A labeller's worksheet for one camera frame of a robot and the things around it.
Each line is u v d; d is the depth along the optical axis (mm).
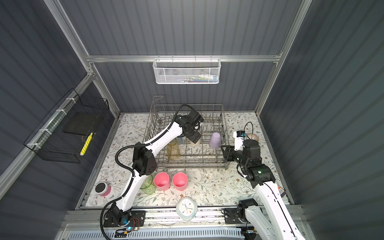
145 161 572
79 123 768
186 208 738
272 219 416
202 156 934
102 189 774
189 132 795
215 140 890
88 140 708
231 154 651
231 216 736
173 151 865
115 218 633
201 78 917
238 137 646
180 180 837
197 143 871
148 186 708
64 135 719
